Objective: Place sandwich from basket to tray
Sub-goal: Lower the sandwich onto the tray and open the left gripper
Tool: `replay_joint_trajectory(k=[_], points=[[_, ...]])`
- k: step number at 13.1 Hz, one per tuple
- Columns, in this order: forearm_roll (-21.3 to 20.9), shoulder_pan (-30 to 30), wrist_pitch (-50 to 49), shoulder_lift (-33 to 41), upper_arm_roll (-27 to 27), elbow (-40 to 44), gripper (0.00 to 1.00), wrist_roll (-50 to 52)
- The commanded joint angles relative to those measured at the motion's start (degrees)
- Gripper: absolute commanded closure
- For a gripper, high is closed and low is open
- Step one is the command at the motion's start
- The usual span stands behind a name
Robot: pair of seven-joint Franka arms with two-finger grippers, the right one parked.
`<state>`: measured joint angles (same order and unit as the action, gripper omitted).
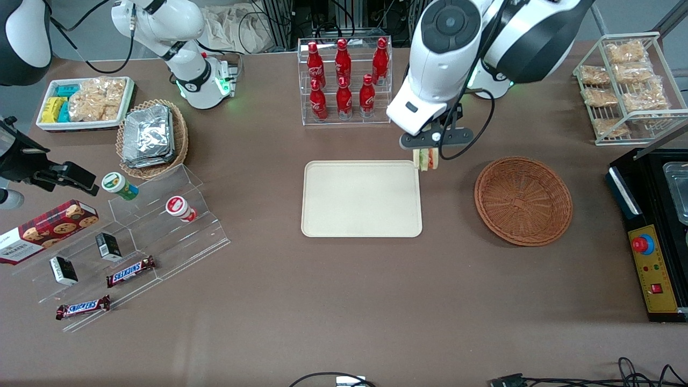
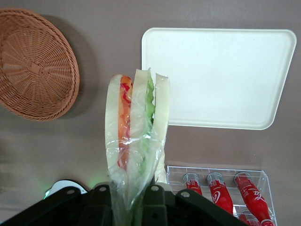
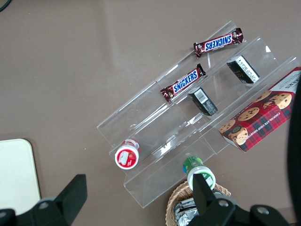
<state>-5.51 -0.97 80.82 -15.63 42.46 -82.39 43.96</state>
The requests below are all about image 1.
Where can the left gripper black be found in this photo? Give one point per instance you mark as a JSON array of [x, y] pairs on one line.
[[446, 120]]

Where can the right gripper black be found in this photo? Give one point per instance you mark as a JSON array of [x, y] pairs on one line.
[[20, 163]]

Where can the triangle sandwich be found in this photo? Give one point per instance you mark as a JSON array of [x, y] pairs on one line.
[[426, 159]]

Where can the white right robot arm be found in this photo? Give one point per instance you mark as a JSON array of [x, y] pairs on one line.
[[161, 27]]

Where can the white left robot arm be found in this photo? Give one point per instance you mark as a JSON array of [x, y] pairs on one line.
[[446, 48]]

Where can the beige rectangular plastic tray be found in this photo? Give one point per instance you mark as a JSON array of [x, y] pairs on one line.
[[361, 199]]

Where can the round brown wicker basket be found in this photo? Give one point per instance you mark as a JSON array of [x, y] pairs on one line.
[[524, 201]]

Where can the oval wicker basket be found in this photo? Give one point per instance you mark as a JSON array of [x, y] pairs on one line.
[[180, 140]]

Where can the red tartan cookie box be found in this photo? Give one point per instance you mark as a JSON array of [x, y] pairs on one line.
[[48, 231]]

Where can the white rectangular snack bin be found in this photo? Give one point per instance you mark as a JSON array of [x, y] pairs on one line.
[[51, 126]]

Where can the green lidded snack cup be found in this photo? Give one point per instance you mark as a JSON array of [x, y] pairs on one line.
[[119, 185]]

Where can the teal snack pack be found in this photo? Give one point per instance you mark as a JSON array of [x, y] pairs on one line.
[[67, 90], [64, 113]]

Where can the yellow snack pack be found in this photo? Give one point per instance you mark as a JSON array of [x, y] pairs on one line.
[[52, 110]]

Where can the clear bag of crackers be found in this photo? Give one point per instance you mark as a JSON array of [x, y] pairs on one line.
[[88, 107], [107, 88]]

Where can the red cola bottle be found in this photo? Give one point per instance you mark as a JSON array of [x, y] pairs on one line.
[[344, 102], [380, 59], [343, 60], [367, 99], [318, 105], [315, 63]]

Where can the small black carton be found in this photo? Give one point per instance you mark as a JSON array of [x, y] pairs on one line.
[[109, 246], [63, 270]]

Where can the clear acrylic bottle rack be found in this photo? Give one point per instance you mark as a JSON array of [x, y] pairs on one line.
[[344, 121]]

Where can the silver foil packet stack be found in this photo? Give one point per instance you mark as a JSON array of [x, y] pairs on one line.
[[148, 134]]

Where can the Snickers chocolate bar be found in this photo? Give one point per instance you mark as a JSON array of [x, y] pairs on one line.
[[83, 308], [130, 271]]

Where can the red lidded snack cup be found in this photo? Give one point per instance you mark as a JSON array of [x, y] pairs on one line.
[[180, 208]]

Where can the clear acrylic step display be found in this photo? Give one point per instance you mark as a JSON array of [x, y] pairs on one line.
[[177, 242]]

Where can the clear bag of snacks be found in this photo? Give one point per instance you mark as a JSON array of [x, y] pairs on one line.
[[610, 128], [595, 75], [600, 97], [633, 72], [645, 98], [626, 52]]

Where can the crumpled beige cloth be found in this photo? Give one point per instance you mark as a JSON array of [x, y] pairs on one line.
[[236, 27]]

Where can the red emergency stop button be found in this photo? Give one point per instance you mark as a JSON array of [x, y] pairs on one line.
[[641, 244]]

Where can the black countertop appliance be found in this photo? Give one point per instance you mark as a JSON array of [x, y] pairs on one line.
[[653, 215]]

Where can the steel appliance pan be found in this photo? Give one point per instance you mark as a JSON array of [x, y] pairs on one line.
[[678, 188]]

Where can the yellow control panel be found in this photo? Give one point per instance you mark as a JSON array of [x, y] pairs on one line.
[[658, 269]]

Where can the grey metal pole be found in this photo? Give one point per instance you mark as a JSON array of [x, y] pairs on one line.
[[672, 16]]

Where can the aluminium frame rack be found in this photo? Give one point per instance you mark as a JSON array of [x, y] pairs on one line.
[[322, 16]]

